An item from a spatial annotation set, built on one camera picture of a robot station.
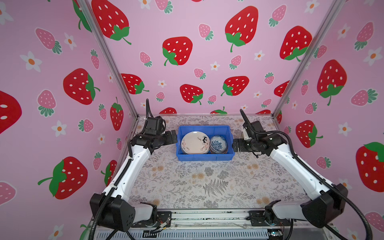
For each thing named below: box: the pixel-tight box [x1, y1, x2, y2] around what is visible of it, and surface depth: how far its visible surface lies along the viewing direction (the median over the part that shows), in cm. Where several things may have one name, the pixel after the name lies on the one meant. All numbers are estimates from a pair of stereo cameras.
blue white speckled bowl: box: [209, 135, 228, 154], surface depth 95 cm
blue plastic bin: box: [176, 125, 235, 162], surface depth 100 cm
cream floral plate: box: [181, 131, 211, 155], surface depth 102 cm
